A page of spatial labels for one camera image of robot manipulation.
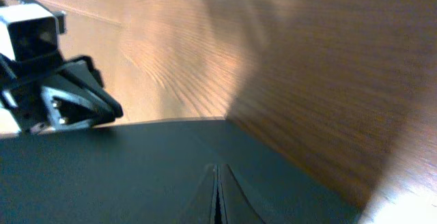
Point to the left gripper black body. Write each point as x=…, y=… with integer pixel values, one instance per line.
x=22, y=108

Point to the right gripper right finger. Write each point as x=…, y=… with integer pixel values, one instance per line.
x=234, y=206

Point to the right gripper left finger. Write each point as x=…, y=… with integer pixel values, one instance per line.
x=201, y=209

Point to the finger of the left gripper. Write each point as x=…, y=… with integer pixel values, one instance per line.
x=75, y=98

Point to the dark green box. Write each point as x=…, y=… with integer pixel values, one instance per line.
x=147, y=173

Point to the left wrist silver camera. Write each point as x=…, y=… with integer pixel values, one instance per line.
x=30, y=32

